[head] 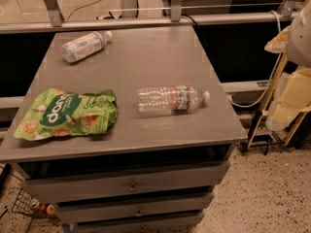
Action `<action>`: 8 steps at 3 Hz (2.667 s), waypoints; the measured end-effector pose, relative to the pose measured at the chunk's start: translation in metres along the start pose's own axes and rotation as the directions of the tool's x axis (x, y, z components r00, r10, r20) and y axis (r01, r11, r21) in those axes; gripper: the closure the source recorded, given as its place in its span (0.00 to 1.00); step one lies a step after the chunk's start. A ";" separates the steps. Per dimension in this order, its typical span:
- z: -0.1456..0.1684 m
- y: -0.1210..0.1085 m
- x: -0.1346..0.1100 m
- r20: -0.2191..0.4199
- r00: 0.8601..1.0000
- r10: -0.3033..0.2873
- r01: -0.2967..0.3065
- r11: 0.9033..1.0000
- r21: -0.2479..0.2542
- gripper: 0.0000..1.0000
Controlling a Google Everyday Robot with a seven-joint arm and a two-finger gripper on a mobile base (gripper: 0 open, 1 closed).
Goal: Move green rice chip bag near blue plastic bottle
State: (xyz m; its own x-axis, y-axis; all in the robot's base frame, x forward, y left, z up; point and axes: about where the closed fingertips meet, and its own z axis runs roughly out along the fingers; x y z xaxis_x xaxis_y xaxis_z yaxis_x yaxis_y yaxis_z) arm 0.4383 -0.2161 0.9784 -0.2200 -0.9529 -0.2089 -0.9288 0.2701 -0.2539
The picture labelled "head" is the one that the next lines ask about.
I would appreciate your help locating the green rice chip bag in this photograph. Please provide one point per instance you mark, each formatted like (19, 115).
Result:
(58, 113)

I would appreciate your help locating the yellow frame stand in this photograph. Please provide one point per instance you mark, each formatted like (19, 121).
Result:
(262, 112)

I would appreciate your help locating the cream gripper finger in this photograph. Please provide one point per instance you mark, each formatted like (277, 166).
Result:
(291, 95)
(278, 44)

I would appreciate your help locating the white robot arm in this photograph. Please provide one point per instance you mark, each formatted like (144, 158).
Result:
(298, 49)

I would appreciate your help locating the wire basket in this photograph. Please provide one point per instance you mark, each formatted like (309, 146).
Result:
(25, 204)

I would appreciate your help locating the metal guard rail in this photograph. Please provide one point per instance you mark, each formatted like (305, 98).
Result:
(23, 16)

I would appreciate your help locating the clear water bottle red label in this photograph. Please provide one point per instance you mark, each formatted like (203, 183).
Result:
(161, 101)

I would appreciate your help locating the grey drawer cabinet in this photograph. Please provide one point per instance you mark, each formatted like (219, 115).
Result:
(145, 173)

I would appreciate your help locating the blue label plastic bottle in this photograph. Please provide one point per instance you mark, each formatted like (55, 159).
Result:
(85, 46)

